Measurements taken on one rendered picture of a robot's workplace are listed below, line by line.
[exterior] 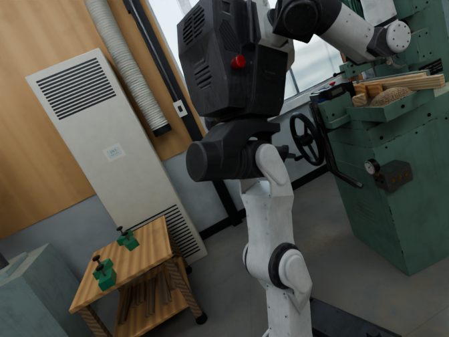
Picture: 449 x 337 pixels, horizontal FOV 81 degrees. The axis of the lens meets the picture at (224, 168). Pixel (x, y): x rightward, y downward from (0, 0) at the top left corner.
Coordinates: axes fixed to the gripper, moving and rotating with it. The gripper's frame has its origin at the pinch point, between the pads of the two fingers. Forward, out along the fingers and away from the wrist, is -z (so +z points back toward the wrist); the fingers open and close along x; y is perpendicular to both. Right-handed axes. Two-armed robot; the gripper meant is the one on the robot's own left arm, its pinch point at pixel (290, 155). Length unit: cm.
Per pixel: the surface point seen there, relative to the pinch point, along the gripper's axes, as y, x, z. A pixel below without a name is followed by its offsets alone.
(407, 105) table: -22, 46, -24
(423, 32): 6, 65, -36
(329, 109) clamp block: -3.9, 31.5, -6.1
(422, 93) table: -20, 50, -29
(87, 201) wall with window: 47, -106, 132
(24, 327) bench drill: -44, -119, 146
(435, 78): -23, 58, -26
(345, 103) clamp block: -2.3, 34.2, -13.4
